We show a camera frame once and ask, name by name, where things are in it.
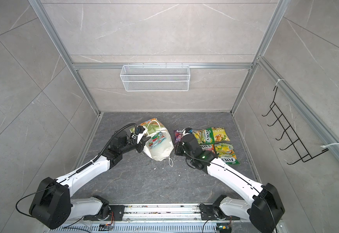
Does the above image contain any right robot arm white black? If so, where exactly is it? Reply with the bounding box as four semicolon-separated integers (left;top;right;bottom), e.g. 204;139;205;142
175;128;285;233

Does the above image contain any white floral paper bag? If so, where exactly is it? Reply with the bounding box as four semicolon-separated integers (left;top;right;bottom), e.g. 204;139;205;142
130;118;174;167

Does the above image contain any green white snack bag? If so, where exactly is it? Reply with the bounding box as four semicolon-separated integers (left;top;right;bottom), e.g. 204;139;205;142
192;128;215;145

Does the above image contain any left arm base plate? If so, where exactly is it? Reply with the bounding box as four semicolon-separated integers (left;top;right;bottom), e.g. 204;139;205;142
98;205;125;221

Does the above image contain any black wire hook rack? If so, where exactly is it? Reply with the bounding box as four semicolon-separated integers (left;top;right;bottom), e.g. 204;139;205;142
261;86;329;165

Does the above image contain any teal snack packet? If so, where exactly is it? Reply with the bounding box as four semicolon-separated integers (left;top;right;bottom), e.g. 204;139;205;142
148;132;166;149

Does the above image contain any yellow chips snack bag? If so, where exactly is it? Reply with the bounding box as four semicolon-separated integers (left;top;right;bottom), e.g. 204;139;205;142
212;127;230;142

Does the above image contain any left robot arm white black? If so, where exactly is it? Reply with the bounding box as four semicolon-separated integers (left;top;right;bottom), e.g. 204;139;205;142
29;123;149;229

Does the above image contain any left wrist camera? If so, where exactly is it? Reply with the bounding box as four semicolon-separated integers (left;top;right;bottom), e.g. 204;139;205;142
132;125;148;144

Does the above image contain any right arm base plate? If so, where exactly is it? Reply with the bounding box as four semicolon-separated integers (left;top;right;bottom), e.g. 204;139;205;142
198;203;240;220

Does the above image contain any pink purple snack packet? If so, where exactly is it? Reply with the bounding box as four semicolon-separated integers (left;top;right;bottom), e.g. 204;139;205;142
174;130;183;145

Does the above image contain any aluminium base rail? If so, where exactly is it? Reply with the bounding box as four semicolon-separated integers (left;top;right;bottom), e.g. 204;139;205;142
41;203;284;233

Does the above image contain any white wire mesh basket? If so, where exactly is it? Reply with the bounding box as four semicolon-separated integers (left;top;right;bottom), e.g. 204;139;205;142
120;65;191;92

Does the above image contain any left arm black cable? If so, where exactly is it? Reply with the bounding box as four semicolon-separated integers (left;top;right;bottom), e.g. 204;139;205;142
92;123;137;164

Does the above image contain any orange yellow snack packet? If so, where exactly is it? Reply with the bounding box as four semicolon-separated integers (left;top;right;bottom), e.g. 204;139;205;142
200;144;215;153

